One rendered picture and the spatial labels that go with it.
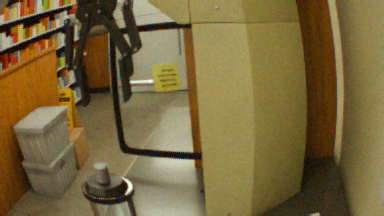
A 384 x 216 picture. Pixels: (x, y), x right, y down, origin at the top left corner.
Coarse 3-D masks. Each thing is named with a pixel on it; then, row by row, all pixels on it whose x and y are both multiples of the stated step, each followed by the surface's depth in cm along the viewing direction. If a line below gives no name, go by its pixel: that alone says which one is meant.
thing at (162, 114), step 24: (144, 48) 124; (168, 48) 122; (192, 48) 120; (144, 72) 126; (168, 72) 124; (192, 72) 122; (144, 96) 128; (168, 96) 126; (192, 96) 124; (144, 120) 130; (168, 120) 128; (192, 120) 126; (144, 144) 133; (168, 144) 130; (192, 144) 128
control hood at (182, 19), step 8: (152, 0) 86; (160, 0) 85; (168, 0) 85; (176, 0) 85; (184, 0) 85; (160, 8) 86; (168, 8) 86; (176, 8) 85; (184, 8) 85; (176, 16) 86; (184, 16) 86
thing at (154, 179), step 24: (144, 168) 137; (168, 168) 137; (192, 168) 136; (312, 168) 121; (336, 168) 117; (144, 192) 120; (168, 192) 120; (192, 192) 119; (312, 192) 105; (336, 192) 101
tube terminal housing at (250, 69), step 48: (192, 0) 84; (240, 0) 83; (288, 0) 91; (240, 48) 86; (288, 48) 93; (240, 96) 89; (288, 96) 95; (240, 144) 92; (288, 144) 99; (240, 192) 95; (288, 192) 104
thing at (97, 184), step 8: (96, 168) 71; (104, 168) 71; (96, 176) 71; (104, 176) 71; (112, 176) 74; (88, 184) 70; (96, 184) 70; (104, 184) 71; (112, 184) 71; (120, 184) 71; (128, 184) 74; (88, 192) 70; (96, 192) 69; (104, 192) 69; (112, 192) 69; (120, 192) 70
